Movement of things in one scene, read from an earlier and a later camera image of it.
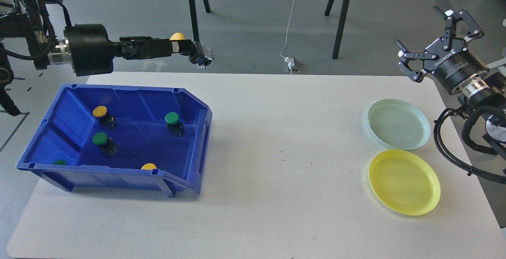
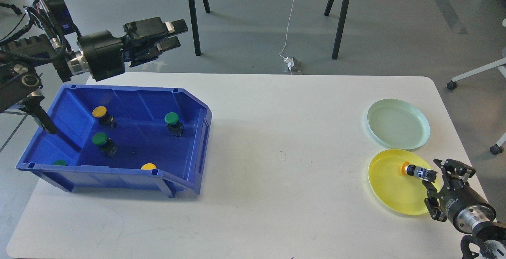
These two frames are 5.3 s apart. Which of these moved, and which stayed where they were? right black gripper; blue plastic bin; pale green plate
Moved: right black gripper
Stayed: pale green plate; blue plastic bin
